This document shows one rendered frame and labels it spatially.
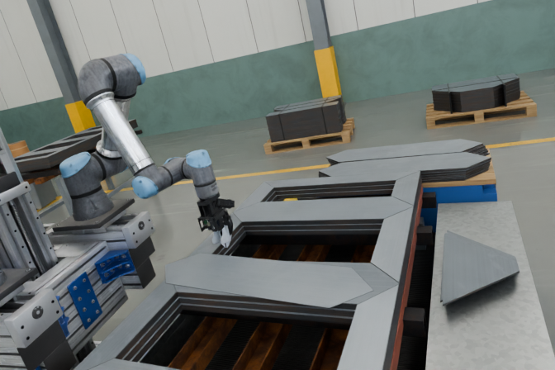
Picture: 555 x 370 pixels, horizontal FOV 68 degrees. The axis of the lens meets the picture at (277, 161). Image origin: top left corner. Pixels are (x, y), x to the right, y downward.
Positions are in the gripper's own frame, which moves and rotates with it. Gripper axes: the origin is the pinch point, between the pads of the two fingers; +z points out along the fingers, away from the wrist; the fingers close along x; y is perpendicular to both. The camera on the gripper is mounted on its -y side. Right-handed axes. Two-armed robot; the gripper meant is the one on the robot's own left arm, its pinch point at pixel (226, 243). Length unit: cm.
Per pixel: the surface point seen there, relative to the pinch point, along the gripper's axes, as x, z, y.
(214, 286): 8.5, 0.8, 23.4
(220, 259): 2.4, 0.8, 9.5
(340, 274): 45.8, 0.8, 15.3
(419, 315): 66, 10, 18
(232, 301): 16.6, 2.7, 27.5
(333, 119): -78, 54, -404
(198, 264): -4.2, 0.7, 12.7
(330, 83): -140, 38, -632
